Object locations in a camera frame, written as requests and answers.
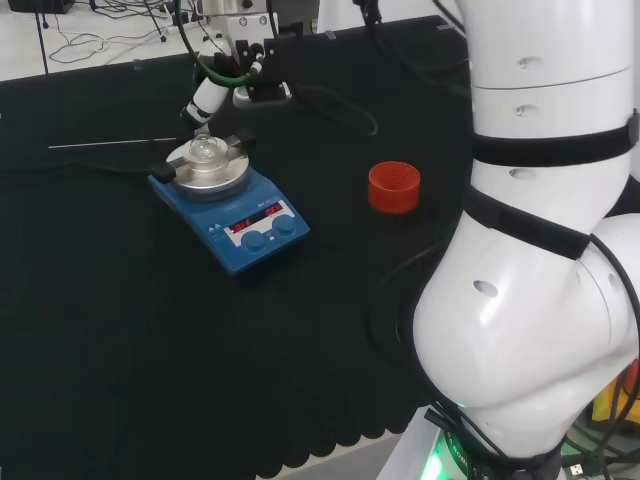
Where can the yellow stop button box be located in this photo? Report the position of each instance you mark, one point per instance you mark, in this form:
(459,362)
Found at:
(602,402)

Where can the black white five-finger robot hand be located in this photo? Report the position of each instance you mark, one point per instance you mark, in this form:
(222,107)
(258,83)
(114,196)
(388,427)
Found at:
(262,65)

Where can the heater with blue base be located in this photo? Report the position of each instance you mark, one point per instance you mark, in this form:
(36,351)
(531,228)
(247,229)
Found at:
(260,227)

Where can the clear round-bottom glass flask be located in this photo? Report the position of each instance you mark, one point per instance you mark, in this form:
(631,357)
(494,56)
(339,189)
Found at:
(201,152)

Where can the clear tape piece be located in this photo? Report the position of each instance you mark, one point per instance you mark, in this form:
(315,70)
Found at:
(443,28)
(328,35)

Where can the black bench cloth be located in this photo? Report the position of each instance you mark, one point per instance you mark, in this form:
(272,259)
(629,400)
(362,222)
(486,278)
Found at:
(150,350)

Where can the thin steel probe rod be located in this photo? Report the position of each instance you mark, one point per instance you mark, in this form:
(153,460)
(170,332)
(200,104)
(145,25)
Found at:
(110,143)

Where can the black device box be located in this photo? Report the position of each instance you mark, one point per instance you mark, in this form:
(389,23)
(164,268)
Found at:
(40,6)

